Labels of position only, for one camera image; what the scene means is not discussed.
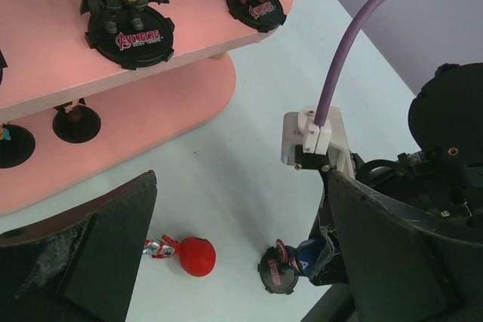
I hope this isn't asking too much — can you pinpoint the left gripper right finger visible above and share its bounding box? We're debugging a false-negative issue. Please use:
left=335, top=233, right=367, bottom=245
left=328, top=172, right=482, bottom=321

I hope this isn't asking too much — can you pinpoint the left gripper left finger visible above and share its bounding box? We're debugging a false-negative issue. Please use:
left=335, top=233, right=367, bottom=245
left=1, top=170, right=157, bottom=321

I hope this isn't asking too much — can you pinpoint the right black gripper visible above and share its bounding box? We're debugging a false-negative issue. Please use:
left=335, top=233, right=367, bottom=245
left=306, top=152, right=482, bottom=321

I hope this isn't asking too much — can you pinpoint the blue shield hero figurine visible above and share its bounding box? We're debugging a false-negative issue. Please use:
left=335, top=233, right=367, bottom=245
left=257, top=239, right=324, bottom=295

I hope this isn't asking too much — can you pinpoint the grey masked bat figurine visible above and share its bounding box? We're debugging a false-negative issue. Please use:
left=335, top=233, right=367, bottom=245
left=79, top=0, right=175, bottom=70

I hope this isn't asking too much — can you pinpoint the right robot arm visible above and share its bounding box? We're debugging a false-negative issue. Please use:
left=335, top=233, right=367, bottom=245
left=295, top=63, right=482, bottom=321

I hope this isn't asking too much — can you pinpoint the pink three-tier shelf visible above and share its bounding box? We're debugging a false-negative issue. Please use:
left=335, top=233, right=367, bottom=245
left=0, top=0, right=296, bottom=218

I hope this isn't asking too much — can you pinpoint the red spider hero figurine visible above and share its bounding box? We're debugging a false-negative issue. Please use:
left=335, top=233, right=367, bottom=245
left=143, top=235, right=217, bottom=278

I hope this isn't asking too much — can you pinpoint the teal-haired princess figurine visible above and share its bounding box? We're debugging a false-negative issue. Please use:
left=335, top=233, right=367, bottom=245
left=1, top=124, right=35, bottom=169

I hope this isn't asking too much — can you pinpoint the black-haired red dress figurine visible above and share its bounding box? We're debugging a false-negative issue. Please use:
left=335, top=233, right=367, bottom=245
left=52, top=98, right=101, bottom=143

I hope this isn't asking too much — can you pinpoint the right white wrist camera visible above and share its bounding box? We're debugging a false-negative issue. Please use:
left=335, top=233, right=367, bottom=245
left=281, top=106, right=355, bottom=177

